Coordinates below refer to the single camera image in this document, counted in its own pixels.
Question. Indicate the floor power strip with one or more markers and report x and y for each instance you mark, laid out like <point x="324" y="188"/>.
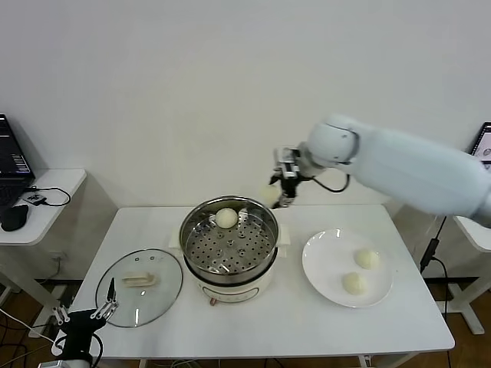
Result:
<point x="65" y="301"/>

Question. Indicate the white steamed baozi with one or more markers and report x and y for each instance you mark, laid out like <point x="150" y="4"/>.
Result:
<point x="367" y="259"/>
<point x="269" y="195"/>
<point x="354" y="284"/>
<point x="225" y="218"/>

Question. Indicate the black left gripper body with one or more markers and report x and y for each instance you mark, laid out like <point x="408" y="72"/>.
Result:
<point x="82" y="329"/>

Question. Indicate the white side desk with mouse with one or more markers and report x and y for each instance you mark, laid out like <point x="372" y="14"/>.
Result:
<point x="46" y="226"/>

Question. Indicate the black laptop with dark screen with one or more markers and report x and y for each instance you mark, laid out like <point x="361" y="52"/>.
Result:
<point x="13" y="153"/>

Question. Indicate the cream white electric cooker base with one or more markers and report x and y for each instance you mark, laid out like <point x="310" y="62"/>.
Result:
<point x="230" y="292"/>

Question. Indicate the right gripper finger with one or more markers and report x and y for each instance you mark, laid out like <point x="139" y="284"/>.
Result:
<point x="275" y="181"/>
<point x="285" y="202"/>

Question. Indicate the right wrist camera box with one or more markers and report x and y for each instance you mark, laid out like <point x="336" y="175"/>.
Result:
<point x="287" y="163"/>

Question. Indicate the black computer mouse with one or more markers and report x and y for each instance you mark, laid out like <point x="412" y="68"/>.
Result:
<point x="15" y="217"/>

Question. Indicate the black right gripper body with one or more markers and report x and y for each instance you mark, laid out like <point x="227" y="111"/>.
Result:
<point x="289" y="186"/>

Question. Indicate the stainless steel steamer basket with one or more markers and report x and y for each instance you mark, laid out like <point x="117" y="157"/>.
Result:
<point x="230" y="249"/>

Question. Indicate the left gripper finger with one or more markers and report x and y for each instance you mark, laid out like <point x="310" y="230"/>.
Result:
<point x="61" y="316"/>
<point x="109" y="308"/>

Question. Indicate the white wall socket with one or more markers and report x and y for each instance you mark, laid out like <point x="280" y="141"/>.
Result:
<point x="58" y="257"/>

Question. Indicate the white round plate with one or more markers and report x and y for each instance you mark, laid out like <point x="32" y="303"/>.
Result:
<point x="322" y="264"/>

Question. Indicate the small black QR device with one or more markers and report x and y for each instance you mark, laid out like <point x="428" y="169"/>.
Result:
<point x="34" y="198"/>

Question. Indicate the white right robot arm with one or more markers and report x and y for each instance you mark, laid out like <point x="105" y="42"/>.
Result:
<point x="403" y="168"/>

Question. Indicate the grey laptop with light screen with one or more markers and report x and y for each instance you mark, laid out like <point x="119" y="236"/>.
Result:
<point x="484" y="145"/>

